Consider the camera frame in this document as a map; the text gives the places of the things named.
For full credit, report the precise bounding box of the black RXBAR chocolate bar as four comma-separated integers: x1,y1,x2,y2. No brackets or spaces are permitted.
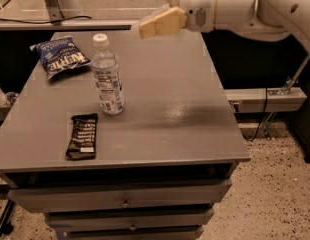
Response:
66,113,98,161

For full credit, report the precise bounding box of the bottom grey drawer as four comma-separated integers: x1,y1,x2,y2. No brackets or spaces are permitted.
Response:
67,226,204,240

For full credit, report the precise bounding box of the black stand leg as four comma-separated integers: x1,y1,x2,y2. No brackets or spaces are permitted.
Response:
0,200,15,238

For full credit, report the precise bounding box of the blue Kettle chips bag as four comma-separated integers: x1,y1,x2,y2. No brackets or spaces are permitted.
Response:
30,35,91,80

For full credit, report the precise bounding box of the top grey drawer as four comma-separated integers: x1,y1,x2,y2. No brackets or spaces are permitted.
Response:
8,179,232,213

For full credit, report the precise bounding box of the white object at left edge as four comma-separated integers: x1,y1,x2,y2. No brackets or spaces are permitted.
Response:
0,82,9,108

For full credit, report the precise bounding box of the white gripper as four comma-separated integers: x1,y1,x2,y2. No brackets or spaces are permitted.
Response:
138,0,215,39

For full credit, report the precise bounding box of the middle grey drawer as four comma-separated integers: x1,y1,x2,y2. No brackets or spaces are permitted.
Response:
45,207,214,232

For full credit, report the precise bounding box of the grey drawer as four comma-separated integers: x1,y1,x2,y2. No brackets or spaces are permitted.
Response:
67,226,204,240
45,207,214,232
8,179,232,213

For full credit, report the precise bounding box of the clear plastic water bottle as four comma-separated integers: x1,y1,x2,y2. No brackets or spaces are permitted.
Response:
91,33,124,115

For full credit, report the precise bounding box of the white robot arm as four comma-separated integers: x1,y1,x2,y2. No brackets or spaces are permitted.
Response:
134,0,310,56

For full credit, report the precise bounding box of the black cable on rail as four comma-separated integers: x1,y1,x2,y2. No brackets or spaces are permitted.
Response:
0,14,93,25

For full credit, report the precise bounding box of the black cable on floor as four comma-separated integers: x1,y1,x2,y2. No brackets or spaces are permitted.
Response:
243,87,270,142

